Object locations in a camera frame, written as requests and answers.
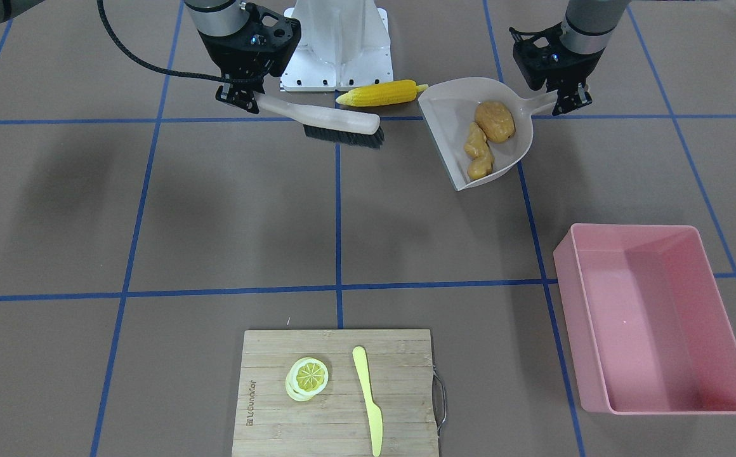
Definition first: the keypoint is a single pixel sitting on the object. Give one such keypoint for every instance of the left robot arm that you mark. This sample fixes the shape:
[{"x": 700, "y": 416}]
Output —
[{"x": 588, "y": 25}]

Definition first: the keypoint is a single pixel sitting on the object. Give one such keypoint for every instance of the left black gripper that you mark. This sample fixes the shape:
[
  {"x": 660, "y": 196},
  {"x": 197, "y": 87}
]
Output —
[{"x": 575, "y": 68}]

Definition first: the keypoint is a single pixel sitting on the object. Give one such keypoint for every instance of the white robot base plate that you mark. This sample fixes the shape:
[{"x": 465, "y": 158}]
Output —
[{"x": 344, "y": 45}]

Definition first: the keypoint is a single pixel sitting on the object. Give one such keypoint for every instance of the beige dustpan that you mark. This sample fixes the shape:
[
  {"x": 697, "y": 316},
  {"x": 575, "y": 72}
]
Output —
[{"x": 448, "y": 109}]

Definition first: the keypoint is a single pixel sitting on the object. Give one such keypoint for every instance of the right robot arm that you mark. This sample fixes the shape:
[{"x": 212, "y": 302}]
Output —
[{"x": 192, "y": 9}]

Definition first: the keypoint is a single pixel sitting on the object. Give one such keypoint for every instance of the toy corn cob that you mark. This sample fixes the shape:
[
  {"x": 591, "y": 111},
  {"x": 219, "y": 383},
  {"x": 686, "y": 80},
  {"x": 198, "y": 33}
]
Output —
[{"x": 382, "y": 94}]

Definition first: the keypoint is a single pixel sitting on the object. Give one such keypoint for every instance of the lemon slices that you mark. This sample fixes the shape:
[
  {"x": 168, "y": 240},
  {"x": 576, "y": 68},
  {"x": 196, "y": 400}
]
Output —
[{"x": 306, "y": 378}]

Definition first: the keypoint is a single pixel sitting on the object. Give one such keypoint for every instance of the toy potato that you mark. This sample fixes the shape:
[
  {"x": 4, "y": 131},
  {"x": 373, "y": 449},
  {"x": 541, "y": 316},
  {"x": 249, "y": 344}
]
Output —
[{"x": 495, "y": 120}]

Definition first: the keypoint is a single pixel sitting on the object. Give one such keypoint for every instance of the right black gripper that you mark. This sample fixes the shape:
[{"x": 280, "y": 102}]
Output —
[{"x": 217, "y": 51}]

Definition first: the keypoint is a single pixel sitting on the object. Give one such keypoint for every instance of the yellow plastic knife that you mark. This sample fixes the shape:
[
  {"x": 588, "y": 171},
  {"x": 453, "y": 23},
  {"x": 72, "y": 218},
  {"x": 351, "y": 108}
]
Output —
[{"x": 373, "y": 411}]

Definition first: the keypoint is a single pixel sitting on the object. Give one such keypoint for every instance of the beige hand brush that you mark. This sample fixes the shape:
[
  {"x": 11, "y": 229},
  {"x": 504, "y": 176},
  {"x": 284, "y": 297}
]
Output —
[{"x": 357, "y": 129}]

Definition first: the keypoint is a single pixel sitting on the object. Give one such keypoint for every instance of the toy ginger root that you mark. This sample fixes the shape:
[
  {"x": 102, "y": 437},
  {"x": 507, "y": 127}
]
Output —
[{"x": 477, "y": 148}]

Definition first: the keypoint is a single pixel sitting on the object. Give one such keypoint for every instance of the pink plastic bin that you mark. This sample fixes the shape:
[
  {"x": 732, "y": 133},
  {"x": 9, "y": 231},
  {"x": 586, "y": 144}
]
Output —
[{"x": 647, "y": 327}]

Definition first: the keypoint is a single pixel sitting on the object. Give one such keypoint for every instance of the bamboo cutting board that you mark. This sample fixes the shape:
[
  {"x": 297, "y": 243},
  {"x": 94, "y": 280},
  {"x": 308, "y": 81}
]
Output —
[{"x": 334, "y": 422}]

